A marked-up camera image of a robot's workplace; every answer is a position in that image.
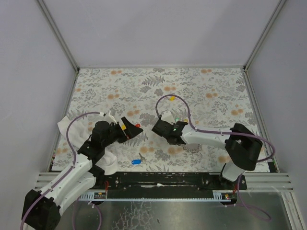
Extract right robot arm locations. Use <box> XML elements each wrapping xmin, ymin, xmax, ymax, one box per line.
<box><xmin>152</xmin><ymin>119</ymin><xmax>262</xmax><ymax>182</ymax></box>

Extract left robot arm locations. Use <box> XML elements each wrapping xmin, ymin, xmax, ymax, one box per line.
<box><xmin>20</xmin><ymin>115</ymin><xmax>143</xmax><ymax>230</ymax></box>

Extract blue tag key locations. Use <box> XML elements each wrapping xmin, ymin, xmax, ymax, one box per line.
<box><xmin>131</xmin><ymin>153</ymin><xmax>146</xmax><ymax>165</ymax></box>

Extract white cloth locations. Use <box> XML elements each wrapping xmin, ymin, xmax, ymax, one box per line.
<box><xmin>57</xmin><ymin>117</ymin><xmax>118</xmax><ymax>175</ymax></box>

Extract floral table mat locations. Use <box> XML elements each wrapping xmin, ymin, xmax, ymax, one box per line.
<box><xmin>67</xmin><ymin>68</ymin><xmax>260</xmax><ymax>172</ymax></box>

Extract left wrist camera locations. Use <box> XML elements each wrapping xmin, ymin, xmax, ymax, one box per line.
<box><xmin>98</xmin><ymin>110</ymin><xmax>118</xmax><ymax>124</ymax></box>

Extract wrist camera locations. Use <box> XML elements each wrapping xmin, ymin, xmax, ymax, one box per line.
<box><xmin>98</xmin><ymin>110</ymin><xmax>118</xmax><ymax>124</ymax></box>
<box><xmin>159</xmin><ymin>110</ymin><xmax>175</xmax><ymax>125</ymax></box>

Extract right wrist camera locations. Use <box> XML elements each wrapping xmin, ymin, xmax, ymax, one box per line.
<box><xmin>159</xmin><ymin>110</ymin><xmax>175</xmax><ymax>125</ymax></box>

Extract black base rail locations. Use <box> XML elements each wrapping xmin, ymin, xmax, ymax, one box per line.
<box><xmin>93</xmin><ymin>172</ymin><xmax>247</xmax><ymax>199</ymax></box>

